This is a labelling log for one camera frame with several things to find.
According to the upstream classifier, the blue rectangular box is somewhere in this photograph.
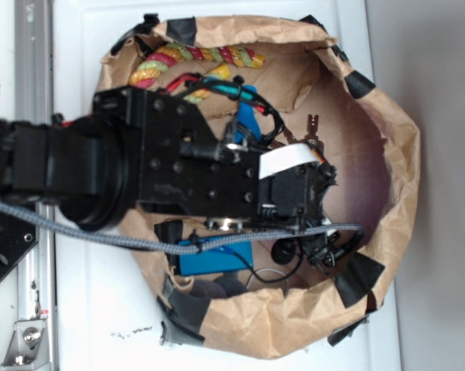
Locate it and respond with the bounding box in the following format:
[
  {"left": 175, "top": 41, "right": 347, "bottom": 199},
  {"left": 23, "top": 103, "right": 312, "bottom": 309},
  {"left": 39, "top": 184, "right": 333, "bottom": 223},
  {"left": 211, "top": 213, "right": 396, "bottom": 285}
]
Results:
[{"left": 179, "top": 241, "right": 253, "bottom": 276}]

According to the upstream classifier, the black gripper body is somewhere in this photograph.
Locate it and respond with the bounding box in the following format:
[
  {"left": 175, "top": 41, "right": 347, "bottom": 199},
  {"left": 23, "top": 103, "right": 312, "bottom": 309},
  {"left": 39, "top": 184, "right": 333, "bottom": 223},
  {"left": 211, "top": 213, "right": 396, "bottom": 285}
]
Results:
[{"left": 92, "top": 87, "right": 336, "bottom": 231}]

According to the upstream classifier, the grey braided cable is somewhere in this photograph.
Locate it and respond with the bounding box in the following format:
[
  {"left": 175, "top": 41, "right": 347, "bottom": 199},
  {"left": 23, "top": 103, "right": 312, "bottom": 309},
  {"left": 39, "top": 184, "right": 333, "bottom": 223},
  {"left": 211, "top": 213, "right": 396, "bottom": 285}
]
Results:
[{"left": 0, "top": 200, "right": 365, "bottom": 256}]

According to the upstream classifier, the red and black wire bundle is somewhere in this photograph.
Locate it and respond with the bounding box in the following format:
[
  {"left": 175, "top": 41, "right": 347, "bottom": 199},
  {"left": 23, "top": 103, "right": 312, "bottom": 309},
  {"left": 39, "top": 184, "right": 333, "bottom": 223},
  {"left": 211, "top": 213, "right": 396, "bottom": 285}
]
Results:
[{"left": 154, "top": 72, "right": 287, "bottom": 148}]

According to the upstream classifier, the white ribbon cable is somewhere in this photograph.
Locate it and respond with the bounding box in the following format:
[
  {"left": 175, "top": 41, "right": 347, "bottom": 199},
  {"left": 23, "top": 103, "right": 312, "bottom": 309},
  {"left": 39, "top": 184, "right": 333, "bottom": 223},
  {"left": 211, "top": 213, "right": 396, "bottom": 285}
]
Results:
[{"left": 258, "top": 143, "right": 319, "bottom": 181}]

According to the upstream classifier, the metal corner bracket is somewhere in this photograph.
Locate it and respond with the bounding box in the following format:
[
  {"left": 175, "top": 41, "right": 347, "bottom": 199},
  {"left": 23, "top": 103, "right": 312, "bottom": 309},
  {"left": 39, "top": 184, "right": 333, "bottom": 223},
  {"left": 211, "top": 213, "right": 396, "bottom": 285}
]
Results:
[{"left": 0, "top": 319, "right": 50, "bottom": 370}]

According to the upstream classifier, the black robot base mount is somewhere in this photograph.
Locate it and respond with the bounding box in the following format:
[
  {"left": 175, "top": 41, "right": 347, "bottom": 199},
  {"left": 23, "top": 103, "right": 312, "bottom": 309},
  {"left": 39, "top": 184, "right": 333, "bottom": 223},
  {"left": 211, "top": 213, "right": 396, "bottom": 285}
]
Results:
[{"left": 0, "top": 213, "right": 36, "bottom": 284}]

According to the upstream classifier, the multicolour twisted rope toy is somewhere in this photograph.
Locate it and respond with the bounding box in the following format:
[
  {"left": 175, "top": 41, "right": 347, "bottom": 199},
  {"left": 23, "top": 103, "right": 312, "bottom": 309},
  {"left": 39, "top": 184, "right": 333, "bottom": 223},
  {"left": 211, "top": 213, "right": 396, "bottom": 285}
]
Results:
[{"left": 128, "top": 43, "right": 265, "bottom": 90}]

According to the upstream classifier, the brown paper bag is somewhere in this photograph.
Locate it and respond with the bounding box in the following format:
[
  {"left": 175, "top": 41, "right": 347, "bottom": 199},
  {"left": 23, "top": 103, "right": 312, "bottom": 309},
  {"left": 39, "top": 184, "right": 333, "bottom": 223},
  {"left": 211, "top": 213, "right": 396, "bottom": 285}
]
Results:
[{"left": 97, "top": 15, "right": 420, "bottom": 359}]

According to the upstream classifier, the silver key bunch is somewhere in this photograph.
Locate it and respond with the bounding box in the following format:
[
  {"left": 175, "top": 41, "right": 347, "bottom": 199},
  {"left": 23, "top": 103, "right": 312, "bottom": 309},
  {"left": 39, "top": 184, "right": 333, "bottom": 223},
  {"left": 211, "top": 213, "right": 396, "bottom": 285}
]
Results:
[{"left": 283, "top": 114, "right": 324, "bottom": 156}]

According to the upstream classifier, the aluminium frame rail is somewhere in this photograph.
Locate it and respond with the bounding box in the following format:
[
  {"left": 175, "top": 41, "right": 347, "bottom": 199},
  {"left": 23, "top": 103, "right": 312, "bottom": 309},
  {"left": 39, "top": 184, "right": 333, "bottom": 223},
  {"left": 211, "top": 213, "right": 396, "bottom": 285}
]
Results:
[{"left": 15, "top": 1, "right": 59, "bottom": 370}]

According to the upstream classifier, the thin metal ring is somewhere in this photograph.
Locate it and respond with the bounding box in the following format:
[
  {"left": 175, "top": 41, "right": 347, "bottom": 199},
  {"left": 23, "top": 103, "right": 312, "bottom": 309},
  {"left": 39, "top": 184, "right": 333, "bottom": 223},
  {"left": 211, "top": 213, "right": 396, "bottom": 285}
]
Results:
[{"left": 246, "top": 267, "right": 290, "bottom": 297}]

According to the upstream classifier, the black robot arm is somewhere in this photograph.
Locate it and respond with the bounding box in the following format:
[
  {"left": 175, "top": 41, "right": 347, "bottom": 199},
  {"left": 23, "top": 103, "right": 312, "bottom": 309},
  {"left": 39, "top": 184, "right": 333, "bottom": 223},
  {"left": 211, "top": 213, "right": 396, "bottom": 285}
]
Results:
[{"left": 0, "top": 87, "right": 336, "bottom": 231}]

